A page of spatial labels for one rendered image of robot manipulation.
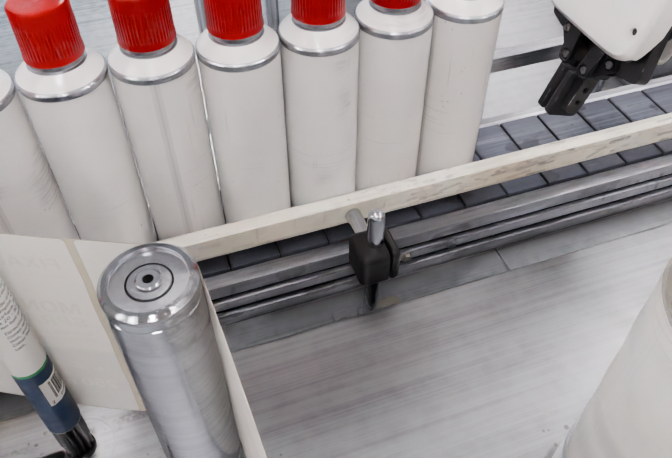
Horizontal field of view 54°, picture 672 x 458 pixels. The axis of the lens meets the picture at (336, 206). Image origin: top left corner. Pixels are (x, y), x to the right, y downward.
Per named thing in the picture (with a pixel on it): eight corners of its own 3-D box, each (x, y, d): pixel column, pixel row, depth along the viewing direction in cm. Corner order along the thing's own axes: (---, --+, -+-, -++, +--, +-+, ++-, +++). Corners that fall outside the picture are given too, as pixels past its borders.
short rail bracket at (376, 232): (358, 338, 50) (363, 233, 42) (345, 307, 52) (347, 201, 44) (397, 326, 51) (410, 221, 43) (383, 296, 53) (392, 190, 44)
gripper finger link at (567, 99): (586, 38, 50) (541, 109, 55) (612, 62, 48) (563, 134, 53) (614, 42, 52) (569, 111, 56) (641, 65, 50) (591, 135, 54)
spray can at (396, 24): (363, 218, 52) (374, -29, 37) (341, 175, 56) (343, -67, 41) (424, 202, 53) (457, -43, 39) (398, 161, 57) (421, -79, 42)
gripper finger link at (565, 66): (561, 15, 53) (520, 85, 57) (585, 37, 51) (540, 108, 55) (589, 20, 54) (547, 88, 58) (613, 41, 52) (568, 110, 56)
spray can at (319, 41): (301, 236, 51) (287, -12, 36) (282, 191, 54) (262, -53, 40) (364, 219, 52) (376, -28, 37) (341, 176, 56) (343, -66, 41)
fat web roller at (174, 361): (182, 533, 36) (89, 346, 23) (168, 455, 39) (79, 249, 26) (263, 504, 37) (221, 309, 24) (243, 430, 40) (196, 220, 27)
